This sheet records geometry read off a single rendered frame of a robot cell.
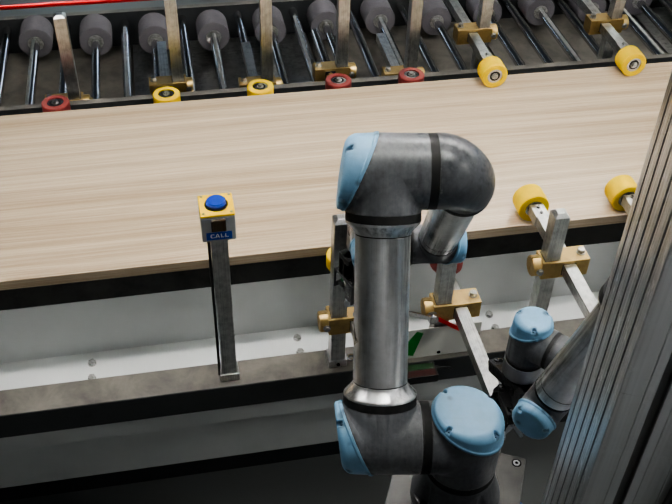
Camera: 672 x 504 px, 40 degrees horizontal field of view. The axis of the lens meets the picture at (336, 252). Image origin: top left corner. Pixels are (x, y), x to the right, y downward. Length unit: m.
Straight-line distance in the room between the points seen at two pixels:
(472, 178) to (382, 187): 0.13
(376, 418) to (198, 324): 1.05
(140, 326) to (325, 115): 0.83
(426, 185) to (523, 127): 1.42
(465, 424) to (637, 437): 0.60
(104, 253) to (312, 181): 0.58
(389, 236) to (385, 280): 0.07
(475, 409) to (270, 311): 1.03
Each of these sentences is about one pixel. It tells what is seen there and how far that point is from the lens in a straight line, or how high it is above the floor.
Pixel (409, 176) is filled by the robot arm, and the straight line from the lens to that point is 1.36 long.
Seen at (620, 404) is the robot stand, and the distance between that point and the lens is 0.86.
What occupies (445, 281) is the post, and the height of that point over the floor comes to 0.94.
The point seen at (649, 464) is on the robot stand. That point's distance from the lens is 0.92.
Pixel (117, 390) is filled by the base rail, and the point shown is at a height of 0.70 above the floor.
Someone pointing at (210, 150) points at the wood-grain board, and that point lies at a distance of 2.61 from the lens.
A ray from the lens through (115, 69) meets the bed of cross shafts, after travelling 3.37.
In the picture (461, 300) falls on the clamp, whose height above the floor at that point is 0.87.
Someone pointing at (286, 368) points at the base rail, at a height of 0.70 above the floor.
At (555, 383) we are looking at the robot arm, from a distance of 1.60.
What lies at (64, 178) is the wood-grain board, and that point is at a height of 0.90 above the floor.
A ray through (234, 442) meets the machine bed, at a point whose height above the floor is 0.16.
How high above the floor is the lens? 2.41
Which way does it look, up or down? 42 degrees down
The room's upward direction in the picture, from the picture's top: 2 degrees clockwise
